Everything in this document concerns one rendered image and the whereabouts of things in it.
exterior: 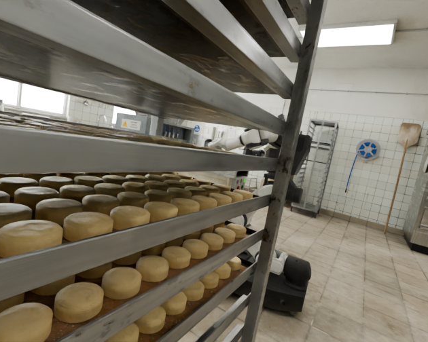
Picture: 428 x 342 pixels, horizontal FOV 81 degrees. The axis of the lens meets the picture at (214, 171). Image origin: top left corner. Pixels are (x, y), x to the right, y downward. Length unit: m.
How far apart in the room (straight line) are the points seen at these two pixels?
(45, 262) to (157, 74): 0.19
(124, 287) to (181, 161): 0.18
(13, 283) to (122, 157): 0.12
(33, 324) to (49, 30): 0.25
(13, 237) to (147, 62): 0.19
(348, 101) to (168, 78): 5.70
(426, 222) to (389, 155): 1.51
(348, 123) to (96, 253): 5.70
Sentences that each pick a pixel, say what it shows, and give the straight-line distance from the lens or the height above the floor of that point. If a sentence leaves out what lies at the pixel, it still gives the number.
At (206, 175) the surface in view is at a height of 0.81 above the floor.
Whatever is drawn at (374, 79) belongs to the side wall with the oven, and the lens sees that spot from 6.00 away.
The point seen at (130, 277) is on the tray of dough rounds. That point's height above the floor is 0.88.
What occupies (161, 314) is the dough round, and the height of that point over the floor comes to 0.79.
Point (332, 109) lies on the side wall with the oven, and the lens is 5.92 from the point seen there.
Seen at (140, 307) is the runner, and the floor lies 0.87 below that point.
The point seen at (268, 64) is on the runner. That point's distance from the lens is 0.51.
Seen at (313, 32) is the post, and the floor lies 1.36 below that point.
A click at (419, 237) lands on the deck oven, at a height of 0.23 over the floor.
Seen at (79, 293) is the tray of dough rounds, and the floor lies 0.88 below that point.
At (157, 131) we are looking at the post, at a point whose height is 1.08.
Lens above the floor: 1.08
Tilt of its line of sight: 6 degrees down
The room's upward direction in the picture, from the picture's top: 10 degrees clockwise
